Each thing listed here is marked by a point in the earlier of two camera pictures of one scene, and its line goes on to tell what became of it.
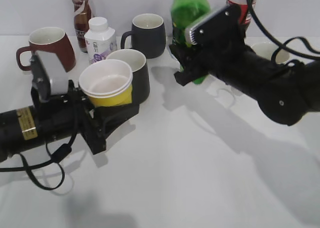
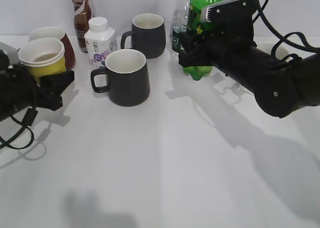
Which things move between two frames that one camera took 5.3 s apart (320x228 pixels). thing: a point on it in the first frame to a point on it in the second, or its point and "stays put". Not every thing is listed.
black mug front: x=137 y=63 stays put
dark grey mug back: x=148 y=35 stays put
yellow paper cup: x=107 y=82 to x=42 y=56
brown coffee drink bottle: x=82 y=16 stays put
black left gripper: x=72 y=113 to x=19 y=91
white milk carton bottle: x=101 y=40 stays put
